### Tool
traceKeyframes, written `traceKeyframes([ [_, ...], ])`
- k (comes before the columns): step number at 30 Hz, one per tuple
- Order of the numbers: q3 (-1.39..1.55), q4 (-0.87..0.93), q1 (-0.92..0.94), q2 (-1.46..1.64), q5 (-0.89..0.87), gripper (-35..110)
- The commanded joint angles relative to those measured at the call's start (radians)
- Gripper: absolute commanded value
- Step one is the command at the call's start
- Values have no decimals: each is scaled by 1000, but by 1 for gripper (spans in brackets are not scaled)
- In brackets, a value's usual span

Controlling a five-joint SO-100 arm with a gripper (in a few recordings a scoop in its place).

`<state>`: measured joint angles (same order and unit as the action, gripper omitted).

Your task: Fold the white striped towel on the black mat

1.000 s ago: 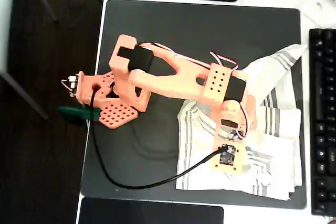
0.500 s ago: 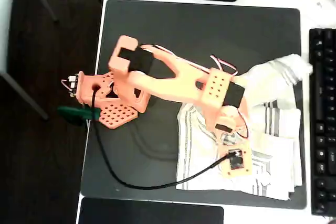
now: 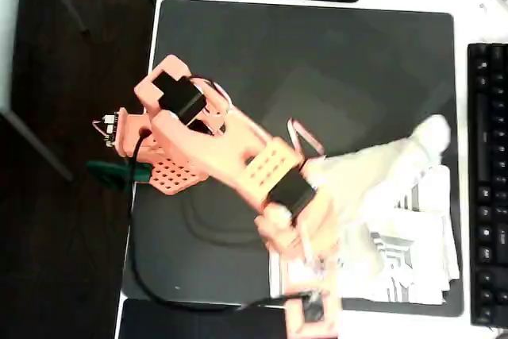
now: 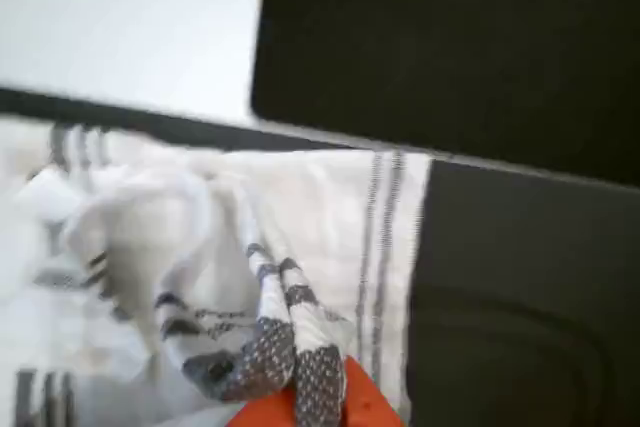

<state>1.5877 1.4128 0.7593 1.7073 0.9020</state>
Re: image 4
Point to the white grey-striped towel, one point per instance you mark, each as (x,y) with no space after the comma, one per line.
(200,227)

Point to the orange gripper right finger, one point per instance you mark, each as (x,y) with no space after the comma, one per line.
(367,402)

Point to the large dark grey desk mat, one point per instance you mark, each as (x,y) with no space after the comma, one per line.
(525,297)

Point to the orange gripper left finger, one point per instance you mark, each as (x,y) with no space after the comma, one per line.
(270,412)

